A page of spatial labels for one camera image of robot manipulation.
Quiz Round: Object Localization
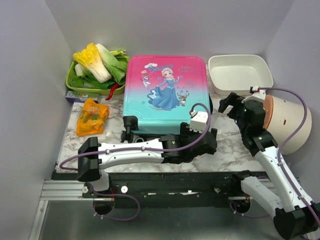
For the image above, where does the napa cabbage with yellow top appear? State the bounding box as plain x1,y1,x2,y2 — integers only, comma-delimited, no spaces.
72,42,112,84

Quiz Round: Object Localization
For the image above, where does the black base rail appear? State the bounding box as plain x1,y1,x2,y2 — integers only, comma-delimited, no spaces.
51,170,266,208

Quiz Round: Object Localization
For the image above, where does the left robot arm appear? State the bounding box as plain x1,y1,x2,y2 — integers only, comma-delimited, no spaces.
77,123,218,198

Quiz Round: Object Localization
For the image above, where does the red chili pepper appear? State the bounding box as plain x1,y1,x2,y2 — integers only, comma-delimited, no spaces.
105,83,120,101

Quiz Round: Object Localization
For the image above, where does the white rectangular plastic basin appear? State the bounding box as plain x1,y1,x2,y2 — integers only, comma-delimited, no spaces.
208,54,274,96

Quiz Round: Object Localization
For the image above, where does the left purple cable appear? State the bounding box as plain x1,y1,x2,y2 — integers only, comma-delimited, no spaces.
58,102,212,221

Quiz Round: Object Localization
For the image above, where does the green plastic vegetable tray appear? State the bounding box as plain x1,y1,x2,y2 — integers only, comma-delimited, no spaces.
65,61,117,95

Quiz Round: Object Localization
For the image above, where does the orange snack bag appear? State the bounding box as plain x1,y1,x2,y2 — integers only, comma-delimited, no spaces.
75,97,110,137

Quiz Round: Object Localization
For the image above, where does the green leafy lettuce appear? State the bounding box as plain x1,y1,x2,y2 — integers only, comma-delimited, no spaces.
95,43,130,86

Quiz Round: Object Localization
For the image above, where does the white cylinder appliance orange lid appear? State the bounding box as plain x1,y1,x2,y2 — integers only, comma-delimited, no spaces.
263,94,312,155

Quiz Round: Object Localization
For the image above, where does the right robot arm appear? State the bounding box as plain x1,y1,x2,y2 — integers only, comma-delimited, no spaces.
218,92,320,240

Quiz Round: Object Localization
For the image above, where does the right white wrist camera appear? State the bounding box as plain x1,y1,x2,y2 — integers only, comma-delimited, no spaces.
241,86,266,104

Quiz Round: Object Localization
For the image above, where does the pink and teal kids suitcase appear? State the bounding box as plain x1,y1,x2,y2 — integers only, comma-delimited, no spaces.
120,55,213,143

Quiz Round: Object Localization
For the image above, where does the white bok choy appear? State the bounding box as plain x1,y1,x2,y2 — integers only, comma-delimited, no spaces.
74,63,87,77

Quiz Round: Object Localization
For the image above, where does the purple and white small box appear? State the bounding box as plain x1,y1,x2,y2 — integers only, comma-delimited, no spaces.
65,90,102,103

